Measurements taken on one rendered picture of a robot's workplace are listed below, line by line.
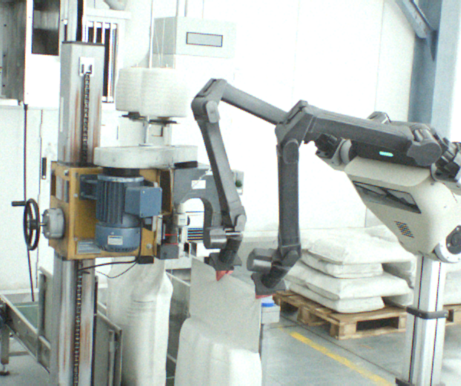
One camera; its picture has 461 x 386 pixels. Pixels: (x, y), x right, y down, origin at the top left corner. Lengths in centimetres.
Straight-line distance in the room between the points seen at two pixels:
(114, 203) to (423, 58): 647
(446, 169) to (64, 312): 140
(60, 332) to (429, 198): 135
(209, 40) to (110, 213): 426
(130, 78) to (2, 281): 298
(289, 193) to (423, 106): 655
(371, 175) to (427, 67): 616
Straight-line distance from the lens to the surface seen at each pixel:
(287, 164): 223
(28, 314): 454
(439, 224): 260
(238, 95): 265
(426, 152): 230
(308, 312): 590
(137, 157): 266
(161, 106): 271
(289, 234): 237
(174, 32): 674
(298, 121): 215
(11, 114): 555
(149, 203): 265
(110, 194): 268
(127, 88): 296
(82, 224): 286
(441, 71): 859
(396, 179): 257
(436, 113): 857
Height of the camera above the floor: 165
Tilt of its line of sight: 7 degrees down
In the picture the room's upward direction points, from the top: 4 degrees clockwise
